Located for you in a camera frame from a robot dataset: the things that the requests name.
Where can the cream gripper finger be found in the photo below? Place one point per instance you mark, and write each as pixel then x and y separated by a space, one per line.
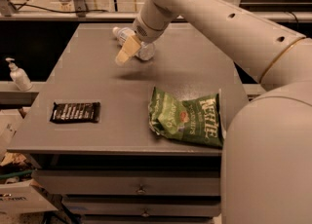
pixel 128 50

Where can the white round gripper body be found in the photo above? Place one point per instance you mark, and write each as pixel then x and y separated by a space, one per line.
pixel 144 32

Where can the clear blue plastic water bottle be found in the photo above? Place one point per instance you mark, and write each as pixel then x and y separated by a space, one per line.
pixel 147 50

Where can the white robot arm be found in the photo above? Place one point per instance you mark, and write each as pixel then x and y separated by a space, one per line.
pixel 266 168

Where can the black rxbar chocolate bar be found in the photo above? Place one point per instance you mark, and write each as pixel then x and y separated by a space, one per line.
pixel 72 113

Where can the white pump dispenser bottle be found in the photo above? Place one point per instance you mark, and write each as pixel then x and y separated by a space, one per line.
pixel 19 76

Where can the green kettle chips bag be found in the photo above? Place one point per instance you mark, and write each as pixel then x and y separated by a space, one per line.
pixel 196 120

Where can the grey drawer cabinet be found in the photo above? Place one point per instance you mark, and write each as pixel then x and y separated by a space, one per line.
pixel 96 168

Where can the white cardboard box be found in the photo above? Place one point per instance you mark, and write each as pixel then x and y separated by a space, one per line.
pixel 25 197

